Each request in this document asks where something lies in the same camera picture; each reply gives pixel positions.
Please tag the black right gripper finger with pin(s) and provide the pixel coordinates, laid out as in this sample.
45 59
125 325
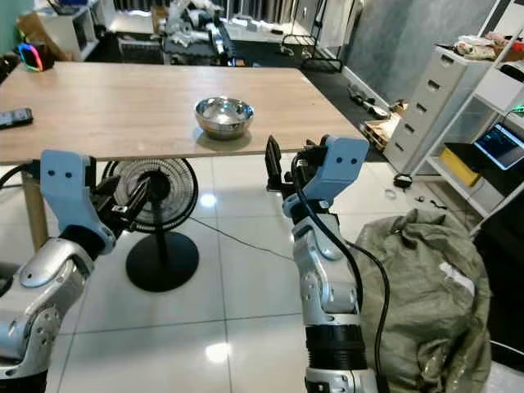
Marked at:
276 168
312 149

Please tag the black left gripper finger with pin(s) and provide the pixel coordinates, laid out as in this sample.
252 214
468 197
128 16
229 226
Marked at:
129 201

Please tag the stainless steel bowl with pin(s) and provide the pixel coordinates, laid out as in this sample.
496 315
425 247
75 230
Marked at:
223 116

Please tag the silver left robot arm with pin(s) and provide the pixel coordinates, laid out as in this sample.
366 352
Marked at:
37 286

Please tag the small wooden pallet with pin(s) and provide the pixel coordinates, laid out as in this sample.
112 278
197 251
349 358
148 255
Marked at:
381 131

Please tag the black metal rack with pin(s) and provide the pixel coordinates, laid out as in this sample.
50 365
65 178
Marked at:
323 64

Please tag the black computer mouse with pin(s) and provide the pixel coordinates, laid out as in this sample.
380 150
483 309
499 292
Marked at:
402 181

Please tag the light wooden table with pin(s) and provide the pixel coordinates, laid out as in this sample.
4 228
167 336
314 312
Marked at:
131 98

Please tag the black smartphone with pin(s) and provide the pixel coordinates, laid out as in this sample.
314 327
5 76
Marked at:
16 118

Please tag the white drawer cabinet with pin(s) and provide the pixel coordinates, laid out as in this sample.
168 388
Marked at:
430 98

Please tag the yellow box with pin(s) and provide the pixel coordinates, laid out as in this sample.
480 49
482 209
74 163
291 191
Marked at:
458 168

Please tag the cluttered metal workbench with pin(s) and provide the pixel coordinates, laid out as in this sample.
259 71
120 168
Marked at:
196 37

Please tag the white shelf unit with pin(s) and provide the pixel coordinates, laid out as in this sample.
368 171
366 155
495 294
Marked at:
78 33

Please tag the olive green woven sack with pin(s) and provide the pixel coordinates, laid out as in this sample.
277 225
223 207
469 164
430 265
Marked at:
434 303

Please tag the brown cardboard box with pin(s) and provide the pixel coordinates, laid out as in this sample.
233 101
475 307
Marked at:
37 29

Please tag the floral cloth bundle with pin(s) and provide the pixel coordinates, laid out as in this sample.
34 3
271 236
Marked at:
487 47

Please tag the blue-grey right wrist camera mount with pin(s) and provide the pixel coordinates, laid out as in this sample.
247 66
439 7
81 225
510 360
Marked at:
344 160

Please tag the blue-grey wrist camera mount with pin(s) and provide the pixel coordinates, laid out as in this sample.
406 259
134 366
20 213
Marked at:
344 160
67 192

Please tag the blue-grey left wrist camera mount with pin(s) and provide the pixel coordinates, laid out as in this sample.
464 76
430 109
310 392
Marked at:
67 192

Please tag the black pedestal fan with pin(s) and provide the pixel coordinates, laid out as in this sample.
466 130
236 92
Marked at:
164 262

